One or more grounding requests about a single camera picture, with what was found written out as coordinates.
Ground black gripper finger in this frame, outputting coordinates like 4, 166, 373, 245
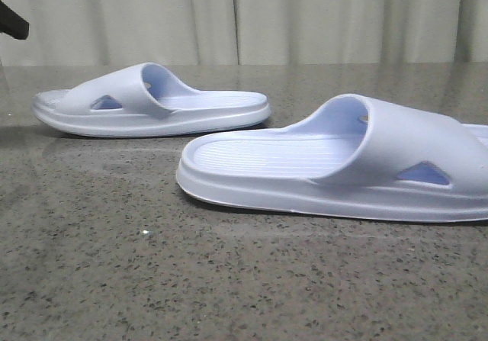
0, 1, 30, 39

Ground light blue slipper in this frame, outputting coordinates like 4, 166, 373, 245
33, 63, 271, 137

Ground light blue slipper inserted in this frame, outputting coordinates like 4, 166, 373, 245
176, 94, 487, 222

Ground grey-white curtain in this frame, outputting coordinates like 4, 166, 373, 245
1, 0, 487, 66

